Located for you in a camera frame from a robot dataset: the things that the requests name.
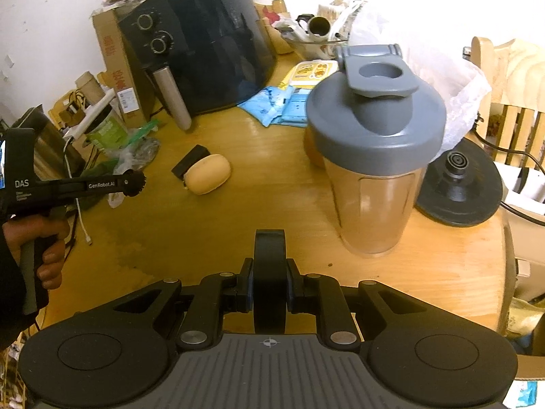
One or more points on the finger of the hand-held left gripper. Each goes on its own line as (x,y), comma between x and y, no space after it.
(123,187)

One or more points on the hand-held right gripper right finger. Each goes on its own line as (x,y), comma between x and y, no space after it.
(293,285)

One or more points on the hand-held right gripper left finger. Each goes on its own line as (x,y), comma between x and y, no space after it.
(246,285)

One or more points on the black tape roll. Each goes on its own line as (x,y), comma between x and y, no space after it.
(269,281)

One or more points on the person's left hand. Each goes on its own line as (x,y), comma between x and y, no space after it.
(47,260)

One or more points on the clear plastic bag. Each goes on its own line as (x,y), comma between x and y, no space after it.
(136,153)

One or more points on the steel kettle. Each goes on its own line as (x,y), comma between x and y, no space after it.
(51,145)

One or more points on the green label jar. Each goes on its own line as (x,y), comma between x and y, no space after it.
(108,130)

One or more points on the black rectangular box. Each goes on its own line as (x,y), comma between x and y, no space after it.
(189,159)

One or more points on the small brown cardboard box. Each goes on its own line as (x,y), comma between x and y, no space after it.
(70,113)

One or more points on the white handheld device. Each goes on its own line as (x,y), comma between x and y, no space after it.
(91,115)

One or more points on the tan oval case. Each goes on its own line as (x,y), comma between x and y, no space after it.
(208,174)

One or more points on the tan cardboard canister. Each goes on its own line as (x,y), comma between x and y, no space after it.
(89,85)

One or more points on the clear shaker bottle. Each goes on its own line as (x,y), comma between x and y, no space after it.
(370,204)

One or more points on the tall cardboard box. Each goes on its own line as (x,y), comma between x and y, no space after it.
(110,59)

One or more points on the light blue wipes pack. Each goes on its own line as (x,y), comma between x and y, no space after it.
(262,104)

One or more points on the black air fryer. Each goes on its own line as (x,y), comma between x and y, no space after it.
(213,30)

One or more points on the black kettle base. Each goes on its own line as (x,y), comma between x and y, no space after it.
(460,196)

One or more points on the yellow wipes pack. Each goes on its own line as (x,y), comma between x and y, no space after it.
(308,72)

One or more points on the glass bowl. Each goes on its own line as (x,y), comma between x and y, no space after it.
(306,47)

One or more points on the white storage box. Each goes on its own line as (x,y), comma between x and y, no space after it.
(528,230)

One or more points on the metallic film roll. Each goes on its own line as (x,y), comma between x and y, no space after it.
(320,26)

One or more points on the white plastic bag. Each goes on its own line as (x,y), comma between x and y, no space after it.
(460,89)

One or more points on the wooden chair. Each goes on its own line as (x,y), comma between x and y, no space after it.
(515,59)

